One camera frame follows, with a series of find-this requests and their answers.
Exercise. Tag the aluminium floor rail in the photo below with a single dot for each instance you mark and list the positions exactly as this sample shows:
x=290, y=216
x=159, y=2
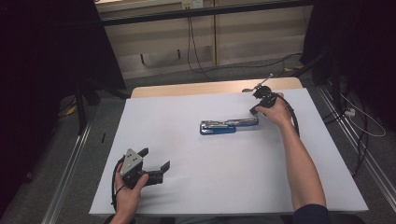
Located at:
x=65, y=180
x=358, y=149

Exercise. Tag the blue stapler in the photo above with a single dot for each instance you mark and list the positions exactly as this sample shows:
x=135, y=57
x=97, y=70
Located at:
x=218, y=128

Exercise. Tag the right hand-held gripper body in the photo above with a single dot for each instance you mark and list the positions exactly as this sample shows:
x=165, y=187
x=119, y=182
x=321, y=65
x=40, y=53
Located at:
x=263, y=93

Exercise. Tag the black curtain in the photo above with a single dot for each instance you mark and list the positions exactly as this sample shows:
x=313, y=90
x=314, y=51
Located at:
x=37, y=77
x=361, y=46

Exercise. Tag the white table sheet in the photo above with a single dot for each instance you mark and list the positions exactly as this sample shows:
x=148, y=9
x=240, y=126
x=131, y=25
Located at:
x=218, y=174

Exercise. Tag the dark blue sleeve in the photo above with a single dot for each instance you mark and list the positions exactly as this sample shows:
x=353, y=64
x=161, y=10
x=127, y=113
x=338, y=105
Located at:
x=311, y=214

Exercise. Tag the beige cabinet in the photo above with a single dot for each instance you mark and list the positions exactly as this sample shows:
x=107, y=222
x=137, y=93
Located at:
x=249, y=40

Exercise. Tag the wooden table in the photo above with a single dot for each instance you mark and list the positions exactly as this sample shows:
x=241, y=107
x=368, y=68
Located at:
x=193, y=88

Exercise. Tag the person's right hand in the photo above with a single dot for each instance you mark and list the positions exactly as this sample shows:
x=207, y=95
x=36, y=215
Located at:
x=278, y=113

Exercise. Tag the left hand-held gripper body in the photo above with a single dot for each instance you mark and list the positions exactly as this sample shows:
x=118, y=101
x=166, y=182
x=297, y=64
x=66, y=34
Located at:
x=132, y=168

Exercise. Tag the person's left hand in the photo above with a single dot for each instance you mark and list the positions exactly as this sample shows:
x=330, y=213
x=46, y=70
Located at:
x=127, y=199

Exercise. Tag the black stand legs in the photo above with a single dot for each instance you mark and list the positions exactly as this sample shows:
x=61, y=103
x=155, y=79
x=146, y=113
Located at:
x=81, y=105

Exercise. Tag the white wall socket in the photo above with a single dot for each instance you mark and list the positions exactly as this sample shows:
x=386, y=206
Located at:
x=193, y=3

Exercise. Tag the white power adapter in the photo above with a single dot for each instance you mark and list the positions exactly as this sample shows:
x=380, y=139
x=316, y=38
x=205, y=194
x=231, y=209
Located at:
x=350, y=112

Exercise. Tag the small black floor object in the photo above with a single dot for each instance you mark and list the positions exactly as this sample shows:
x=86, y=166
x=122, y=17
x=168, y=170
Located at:
x=103, y=137

